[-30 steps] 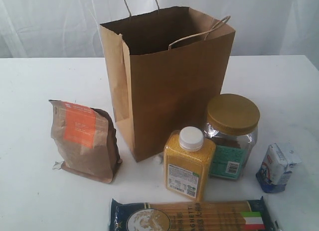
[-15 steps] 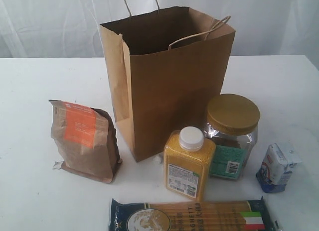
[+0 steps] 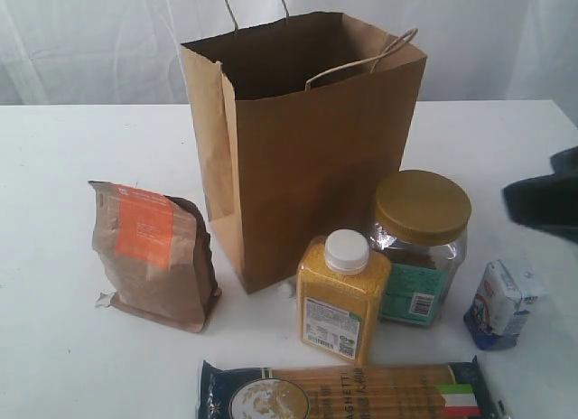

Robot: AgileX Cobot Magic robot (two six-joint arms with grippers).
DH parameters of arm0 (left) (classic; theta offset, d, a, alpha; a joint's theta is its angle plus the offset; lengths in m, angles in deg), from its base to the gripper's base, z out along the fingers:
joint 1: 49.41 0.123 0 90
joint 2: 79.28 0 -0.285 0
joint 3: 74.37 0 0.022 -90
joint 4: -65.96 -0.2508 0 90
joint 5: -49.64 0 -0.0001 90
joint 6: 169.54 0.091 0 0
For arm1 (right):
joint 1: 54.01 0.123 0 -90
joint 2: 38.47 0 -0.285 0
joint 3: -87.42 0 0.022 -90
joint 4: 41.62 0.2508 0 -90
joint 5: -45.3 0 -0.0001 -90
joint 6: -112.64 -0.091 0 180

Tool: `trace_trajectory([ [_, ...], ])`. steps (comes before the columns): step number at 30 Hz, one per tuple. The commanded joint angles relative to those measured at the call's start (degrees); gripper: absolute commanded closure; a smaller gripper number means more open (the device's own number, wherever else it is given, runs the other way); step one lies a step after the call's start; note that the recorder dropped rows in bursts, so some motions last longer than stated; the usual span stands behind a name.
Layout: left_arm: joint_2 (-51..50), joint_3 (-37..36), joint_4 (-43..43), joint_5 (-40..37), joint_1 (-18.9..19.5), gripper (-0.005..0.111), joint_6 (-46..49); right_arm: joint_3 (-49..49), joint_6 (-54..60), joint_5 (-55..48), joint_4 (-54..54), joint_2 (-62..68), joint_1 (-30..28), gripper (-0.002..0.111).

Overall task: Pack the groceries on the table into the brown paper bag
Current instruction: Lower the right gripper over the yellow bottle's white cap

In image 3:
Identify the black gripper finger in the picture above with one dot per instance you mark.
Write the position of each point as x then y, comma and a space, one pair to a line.
547, 203

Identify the clear jar gold lid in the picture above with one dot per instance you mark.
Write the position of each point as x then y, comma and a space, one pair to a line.
420, 224

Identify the yellow grain bottle white cap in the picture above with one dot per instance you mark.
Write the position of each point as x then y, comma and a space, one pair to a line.
340, 282

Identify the brown paper shopping bag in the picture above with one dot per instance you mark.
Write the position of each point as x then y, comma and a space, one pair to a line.
296, 121

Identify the small white blue packet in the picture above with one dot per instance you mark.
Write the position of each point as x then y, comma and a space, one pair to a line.
508, 292

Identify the spaghetti package dark blue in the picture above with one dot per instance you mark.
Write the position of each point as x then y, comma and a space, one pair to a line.
450, 390

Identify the white crumpled pebble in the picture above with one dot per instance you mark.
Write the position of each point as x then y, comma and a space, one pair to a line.
286, 290

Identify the brown coffee pouch orange label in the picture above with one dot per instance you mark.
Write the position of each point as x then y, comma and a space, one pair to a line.
156, 252

